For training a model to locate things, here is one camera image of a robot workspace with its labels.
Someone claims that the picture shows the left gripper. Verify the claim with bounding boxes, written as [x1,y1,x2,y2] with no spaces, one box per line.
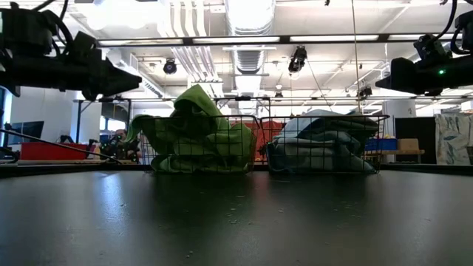
[0,31,143,101]

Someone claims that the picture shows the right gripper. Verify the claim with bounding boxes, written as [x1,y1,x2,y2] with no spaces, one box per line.
[375,55,473,97]

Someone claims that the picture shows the light blue microfiber towel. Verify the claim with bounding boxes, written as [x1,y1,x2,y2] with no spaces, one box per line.
[306,115,381,147]
[266,138,377,174]
[276,109,365,143]

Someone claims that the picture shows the green microfiber towel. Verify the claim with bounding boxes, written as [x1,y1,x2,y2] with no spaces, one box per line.
[124,83,256,156]
[151,142,255,174]

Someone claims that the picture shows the white column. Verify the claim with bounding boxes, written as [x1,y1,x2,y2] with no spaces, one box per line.
[382,98,418,119]

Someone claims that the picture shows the black panel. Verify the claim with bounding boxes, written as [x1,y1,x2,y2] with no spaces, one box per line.
[394,117,438,166]

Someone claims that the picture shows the black ceiling spotlight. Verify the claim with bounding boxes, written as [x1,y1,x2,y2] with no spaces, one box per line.
[163,58,178,76]

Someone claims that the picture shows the cardboard box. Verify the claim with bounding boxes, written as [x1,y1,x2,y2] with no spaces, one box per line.
[397,138,421,151]

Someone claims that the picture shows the blue bin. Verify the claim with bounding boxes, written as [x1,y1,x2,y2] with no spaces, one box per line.
[364,138,398,151]

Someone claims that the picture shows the low wooden table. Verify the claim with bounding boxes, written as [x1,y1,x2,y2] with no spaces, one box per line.
[364,149,426,166]

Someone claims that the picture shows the leaf print curtain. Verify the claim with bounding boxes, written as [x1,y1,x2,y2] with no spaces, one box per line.
[434,113,473,166]

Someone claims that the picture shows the red storage bin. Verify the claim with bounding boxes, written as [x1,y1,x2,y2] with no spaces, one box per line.
[20,142,90,161]

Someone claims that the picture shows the black computer monitor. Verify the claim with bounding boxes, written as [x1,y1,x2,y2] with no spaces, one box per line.
[7,120,46,146]

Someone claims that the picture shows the black table mat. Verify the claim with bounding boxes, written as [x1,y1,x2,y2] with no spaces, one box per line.
[0,170,473,266]

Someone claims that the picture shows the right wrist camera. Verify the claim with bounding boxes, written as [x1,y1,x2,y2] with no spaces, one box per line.
[413,33,450,63]

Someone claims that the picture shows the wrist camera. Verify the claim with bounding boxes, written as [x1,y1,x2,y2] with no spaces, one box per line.
[413,33,450,63]
[0,7,57,58]

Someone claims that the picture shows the copper wire basket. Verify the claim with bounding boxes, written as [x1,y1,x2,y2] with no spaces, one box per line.
[138,114,262,175]
[260,114,391,175]

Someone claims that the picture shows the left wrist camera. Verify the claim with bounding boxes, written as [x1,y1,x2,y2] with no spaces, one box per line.
[0,7,57,58]

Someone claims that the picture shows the white ceiling duct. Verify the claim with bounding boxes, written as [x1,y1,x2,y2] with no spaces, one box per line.
[224,0,277,75]

